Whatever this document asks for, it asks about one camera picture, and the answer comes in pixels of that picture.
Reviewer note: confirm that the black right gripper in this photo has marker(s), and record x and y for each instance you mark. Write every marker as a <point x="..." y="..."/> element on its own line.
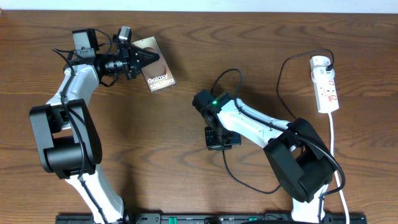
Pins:
<point x="212" y="145"/>

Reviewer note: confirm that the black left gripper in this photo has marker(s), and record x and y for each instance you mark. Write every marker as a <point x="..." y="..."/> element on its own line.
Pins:
<point x="132" y="61"/>

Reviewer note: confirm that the Samsung Galaxy smartphone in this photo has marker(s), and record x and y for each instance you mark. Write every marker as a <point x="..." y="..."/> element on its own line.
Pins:
<point x="157" y="75"/>

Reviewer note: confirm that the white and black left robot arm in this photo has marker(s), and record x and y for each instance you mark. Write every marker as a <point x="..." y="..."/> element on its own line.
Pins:
<point x="65" y="135"/>

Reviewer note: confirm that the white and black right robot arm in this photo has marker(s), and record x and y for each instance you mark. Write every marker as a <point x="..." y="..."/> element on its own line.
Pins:
<point x="298" y="157"/>

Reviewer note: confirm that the white power strip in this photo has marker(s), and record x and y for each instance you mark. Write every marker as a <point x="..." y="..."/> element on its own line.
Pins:
<point x="324" y="84"/>

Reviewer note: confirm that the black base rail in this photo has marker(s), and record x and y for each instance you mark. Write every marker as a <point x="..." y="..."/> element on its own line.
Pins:
<point x="156" y="218"/>

